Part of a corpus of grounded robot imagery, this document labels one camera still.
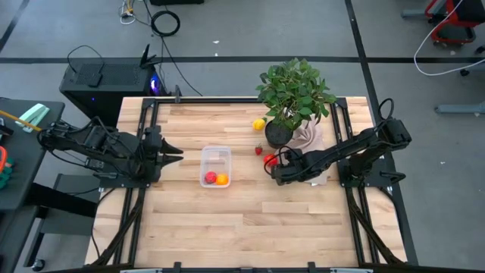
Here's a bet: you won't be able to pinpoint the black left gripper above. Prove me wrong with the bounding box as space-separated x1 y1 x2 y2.
142 126 185 171

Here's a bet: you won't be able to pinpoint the clear plastic tupperware container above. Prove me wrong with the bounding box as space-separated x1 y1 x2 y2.
199 146 233 189

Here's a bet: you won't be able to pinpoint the beige cloth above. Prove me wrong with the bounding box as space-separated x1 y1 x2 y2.
287 115 330 187

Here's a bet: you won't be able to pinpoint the green plant in black pot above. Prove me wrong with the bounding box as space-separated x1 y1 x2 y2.
255 57 338 150

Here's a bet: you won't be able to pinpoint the black computer tower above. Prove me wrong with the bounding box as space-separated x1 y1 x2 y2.
59 43 168 126

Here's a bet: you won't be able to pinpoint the small black box on tower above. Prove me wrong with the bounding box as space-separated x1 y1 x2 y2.
87 71 104 89

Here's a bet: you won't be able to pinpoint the mint green stapler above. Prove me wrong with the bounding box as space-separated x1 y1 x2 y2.
14 102 51 133

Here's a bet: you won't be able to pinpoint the black side desk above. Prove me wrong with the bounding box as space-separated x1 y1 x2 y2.
0 97 102 273

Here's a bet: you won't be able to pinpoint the green and orange desk items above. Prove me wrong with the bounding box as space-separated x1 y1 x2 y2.
0 146 16 190

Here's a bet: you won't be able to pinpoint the grey floor beam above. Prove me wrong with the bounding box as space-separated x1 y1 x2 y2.
434 101 485 116

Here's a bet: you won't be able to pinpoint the grey floor stand leg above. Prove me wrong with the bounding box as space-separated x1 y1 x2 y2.
401 8 429 19

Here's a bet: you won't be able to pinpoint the red wheeled cart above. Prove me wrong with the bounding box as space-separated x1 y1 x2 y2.
424 0 485 47

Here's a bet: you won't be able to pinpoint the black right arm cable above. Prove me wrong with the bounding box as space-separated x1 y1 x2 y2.
377 97 396 123

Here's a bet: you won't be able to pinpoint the coiled black floor cable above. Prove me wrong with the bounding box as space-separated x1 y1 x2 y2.
150 10 181 38

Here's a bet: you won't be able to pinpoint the bundle of light wires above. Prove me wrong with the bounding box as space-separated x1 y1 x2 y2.
119 0 138 26

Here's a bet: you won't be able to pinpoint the white floor cable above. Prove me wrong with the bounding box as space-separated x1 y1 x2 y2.
412 0 485 77

